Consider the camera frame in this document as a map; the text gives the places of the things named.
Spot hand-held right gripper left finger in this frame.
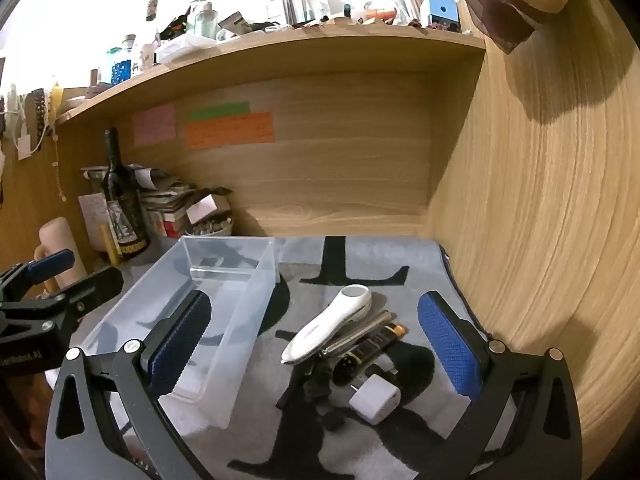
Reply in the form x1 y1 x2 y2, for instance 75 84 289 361
44 289 213 480

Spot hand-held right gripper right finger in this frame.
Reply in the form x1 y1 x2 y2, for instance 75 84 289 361
416 290 583 480

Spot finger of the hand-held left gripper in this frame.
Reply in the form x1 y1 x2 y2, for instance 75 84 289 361
0 249 76 301
50 266 124 321

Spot clear plastic container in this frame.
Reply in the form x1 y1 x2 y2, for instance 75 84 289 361
80 235 281 431

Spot silver metal cylinder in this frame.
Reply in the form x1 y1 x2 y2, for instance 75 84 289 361
320 310 393 358

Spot black cable connector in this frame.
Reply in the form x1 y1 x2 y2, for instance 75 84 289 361
297 342 373 431

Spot white handheld device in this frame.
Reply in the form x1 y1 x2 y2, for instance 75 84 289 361
280 284 373 366

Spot beige cylinder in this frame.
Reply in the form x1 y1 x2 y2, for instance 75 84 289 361
39 217 86 291

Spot black and gold battery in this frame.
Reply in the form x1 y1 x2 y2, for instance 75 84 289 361
345 324 408 361

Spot dark wine bottle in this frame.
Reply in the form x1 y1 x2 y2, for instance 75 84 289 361
102 128 151 262

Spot grey printed mat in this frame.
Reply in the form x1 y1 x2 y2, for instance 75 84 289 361
45 235 496 480

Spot white charger plug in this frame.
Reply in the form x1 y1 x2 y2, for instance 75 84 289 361
347 372 403 426

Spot stack of magazines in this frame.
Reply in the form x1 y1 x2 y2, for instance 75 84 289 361
82 162 233 238

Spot white bowl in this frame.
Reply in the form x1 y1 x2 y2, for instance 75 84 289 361
192 215 235 238

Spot pink sticky note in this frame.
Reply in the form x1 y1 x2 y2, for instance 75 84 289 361
132 105 177 143

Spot orange sticky note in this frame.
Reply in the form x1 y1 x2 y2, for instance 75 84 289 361
186 112 275 150

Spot jar with blue contents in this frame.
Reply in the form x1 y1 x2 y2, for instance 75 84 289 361
107 47 133 83

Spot green sticky note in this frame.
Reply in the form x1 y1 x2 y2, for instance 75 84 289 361
189 101 251 122

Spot white tray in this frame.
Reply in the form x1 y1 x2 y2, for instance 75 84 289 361
155 35 216 63

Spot clear glass bottle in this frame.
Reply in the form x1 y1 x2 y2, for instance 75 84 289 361
195 2 221 41

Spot blue box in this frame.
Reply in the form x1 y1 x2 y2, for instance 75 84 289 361
428 0 460 28

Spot silver can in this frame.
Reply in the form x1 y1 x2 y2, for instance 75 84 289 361
395 0 423 22

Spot white hanging cable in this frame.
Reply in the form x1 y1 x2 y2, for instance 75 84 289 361
0 85 56 161

